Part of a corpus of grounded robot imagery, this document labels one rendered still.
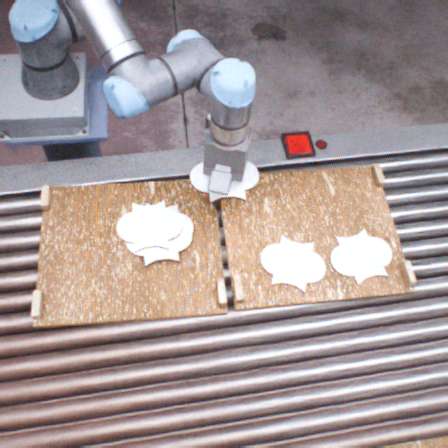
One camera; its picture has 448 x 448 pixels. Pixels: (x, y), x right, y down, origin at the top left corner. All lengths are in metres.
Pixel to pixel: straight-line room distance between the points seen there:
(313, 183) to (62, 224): 0.61
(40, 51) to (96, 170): 0.31
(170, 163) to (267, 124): 1.36
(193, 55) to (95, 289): 0.54
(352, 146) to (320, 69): 1.55
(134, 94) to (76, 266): 0.46
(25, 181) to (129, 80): 0.55
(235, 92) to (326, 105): 1.93
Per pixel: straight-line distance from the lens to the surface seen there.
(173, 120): 2.67
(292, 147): 1.42
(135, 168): 1.38
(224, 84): 0.91
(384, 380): 1.21
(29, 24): 1.37
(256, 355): 1.16
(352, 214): 1.33
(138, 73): 0.94
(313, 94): 2.86
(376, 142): 1.51
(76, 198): 1.32
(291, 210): 1.30
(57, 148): 1.64
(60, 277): 1.23
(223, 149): 1.03
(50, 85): 1.47
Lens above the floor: 2.03
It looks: 60 degrees down
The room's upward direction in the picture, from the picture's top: 6 degrees clockwise
